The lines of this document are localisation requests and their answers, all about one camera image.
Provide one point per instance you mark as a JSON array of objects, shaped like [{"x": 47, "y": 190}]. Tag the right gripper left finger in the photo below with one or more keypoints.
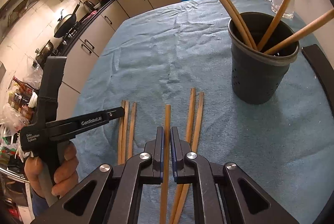
[{"x": 111, "y": 194}]

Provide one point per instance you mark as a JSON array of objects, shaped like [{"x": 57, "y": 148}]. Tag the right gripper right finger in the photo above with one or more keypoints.
[{"x": 222, "y": 193}]

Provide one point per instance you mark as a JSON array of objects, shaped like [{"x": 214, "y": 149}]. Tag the person's left hand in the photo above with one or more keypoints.
[{"x": 65, "y": 177}]

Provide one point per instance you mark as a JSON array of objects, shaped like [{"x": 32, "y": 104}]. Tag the white plastic bag on counter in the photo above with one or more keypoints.
[{"x": 12, "y": 119}]

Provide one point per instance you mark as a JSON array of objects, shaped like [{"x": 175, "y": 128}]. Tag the dark sauce bottle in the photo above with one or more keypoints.
[{"x": 24, "y": 89}]

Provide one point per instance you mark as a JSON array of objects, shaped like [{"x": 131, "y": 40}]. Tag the clear plastic bag on counter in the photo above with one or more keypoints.
[{"x": 34, "y": 75}]

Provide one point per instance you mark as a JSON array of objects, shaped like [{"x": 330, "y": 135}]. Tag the steel cooking pot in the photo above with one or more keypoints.
[{"x": 43, "y": 53}]

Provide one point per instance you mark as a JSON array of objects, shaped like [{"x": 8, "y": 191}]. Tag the gas stove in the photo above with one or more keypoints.
[{"x": 65, "y": 42}]

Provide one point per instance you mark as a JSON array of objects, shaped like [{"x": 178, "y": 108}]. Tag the black wok with lid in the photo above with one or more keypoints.
[{"x": 66, "y": 23}]

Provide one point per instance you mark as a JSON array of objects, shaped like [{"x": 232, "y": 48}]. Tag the range hood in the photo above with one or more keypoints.
[{"x": 13, "y": 10}]

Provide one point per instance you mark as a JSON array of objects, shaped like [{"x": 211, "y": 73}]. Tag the metal kettle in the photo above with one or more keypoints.
[{"x": 89, "y": 6}]

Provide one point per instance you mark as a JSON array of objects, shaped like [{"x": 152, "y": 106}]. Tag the blue towel table cover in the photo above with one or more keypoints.
[{"x": 156, "y": 58}]

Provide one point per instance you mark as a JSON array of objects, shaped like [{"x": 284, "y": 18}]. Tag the black smartphone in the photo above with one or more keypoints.
[{"x": 323, "y": 70}]

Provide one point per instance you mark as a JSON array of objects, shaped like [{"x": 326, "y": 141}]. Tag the dark utensil holder cup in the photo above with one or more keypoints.
[{"x": 255, "y": 75}]

